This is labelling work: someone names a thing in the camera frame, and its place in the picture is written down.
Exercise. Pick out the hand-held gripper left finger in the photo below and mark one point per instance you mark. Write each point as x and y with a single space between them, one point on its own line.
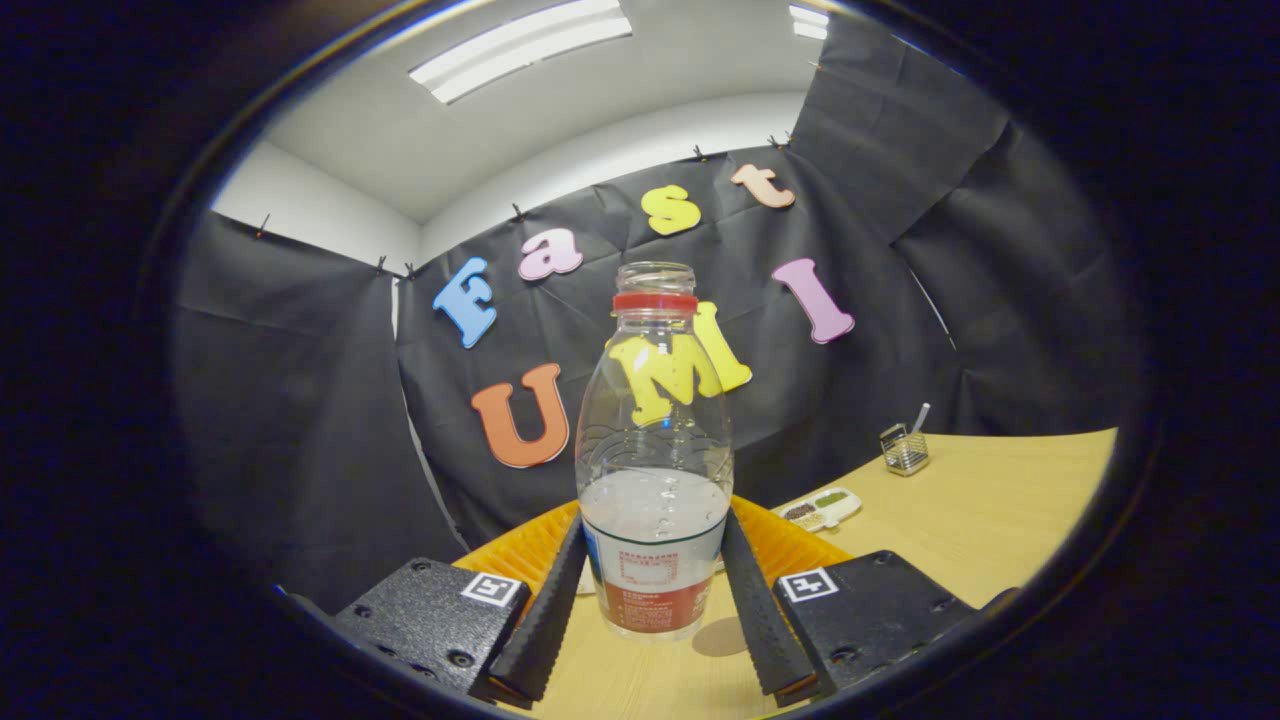
545 630

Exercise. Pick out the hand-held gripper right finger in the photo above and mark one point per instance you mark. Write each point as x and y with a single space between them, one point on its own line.
765 630

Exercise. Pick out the clear plastic juice bottle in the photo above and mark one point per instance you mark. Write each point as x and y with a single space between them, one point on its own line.
655 450

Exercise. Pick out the white divided snack dish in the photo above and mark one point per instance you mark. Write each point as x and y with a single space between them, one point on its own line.
822 507

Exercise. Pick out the wooden table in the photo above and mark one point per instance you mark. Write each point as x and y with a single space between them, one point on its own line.
980 520

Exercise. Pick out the metal spoon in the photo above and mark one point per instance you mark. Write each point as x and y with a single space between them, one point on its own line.
921 415

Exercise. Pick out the black backdrop cloth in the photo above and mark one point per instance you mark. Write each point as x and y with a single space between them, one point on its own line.
880 330

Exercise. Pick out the long ceiling light panel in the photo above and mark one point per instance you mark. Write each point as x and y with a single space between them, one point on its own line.
520 48

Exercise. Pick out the small ceiling light panel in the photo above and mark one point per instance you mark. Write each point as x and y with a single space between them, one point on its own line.
810 22

